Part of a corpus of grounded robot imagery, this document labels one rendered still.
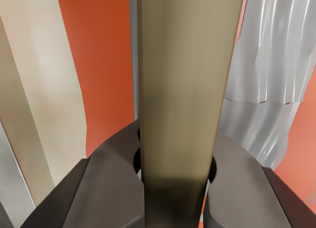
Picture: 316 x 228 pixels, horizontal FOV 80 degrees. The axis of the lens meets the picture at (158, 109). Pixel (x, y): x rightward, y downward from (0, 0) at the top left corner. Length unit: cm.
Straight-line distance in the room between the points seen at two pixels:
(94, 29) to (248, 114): 15
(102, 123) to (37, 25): 10
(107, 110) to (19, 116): 8
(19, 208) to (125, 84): 18
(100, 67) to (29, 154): 12
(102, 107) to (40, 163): 10
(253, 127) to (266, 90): 4
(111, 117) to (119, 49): 7
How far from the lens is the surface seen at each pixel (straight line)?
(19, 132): 22
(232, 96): 18
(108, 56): 17
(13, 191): 26
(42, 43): 19
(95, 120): 20
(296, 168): 26
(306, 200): 31
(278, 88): 19
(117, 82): 18
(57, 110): 21
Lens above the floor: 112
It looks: 63 degrees down
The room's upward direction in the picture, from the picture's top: 174 degrees counter-clockwise
